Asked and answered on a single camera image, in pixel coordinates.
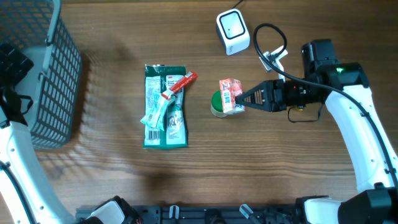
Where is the red stick sachet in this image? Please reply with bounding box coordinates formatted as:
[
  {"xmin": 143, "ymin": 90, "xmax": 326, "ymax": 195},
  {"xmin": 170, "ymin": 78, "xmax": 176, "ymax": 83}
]
[{"xmin": 161, "ymin": 71, "xmax": 198, "ymax": 100}]

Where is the green white gloves packet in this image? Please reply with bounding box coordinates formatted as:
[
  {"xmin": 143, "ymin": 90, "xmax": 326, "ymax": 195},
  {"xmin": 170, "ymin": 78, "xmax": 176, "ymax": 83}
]
[{"xmin": 143, "ymin": 65, "xmax": 188, "ymax": 149}]

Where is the green lid round jar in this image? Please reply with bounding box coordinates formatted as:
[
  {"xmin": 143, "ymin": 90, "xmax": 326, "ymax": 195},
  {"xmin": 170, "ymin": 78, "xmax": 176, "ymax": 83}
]
[{"xmin": 211, "ymin": 90, "xmax": 228, "ymax": 118}]

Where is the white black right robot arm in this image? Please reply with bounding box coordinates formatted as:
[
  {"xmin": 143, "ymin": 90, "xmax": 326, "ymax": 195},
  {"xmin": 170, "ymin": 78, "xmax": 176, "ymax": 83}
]
[{"xmin": 236, "ymin": 39, "xmax": 397, "ymax": 223}]

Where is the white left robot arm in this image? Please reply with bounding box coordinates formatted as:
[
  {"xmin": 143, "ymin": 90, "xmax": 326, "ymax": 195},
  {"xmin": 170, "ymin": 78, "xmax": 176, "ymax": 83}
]
[{"xmin": 1, "ymin": 40, "xmax": 138, "ymax": 223}]

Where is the white barcode scanner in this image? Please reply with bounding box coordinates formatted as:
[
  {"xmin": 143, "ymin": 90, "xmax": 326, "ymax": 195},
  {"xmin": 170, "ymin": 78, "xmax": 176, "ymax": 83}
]
[{"xmin": 216, "ymin": 9, "xmax": 250, "ymax": 55}]

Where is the grey plastic mesh basket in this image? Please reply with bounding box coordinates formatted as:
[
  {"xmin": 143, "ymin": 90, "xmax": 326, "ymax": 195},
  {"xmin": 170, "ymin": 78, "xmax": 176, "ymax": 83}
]
[{"xmin": 1, "ymin": 0, "xmax": 82, "ymax": 149}]

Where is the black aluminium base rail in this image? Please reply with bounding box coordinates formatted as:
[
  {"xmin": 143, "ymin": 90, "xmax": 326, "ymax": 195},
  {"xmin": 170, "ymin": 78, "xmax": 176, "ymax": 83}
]
[{"xmin": 75, "ymin": 203, "xmax": 352, "ymax": 224}]

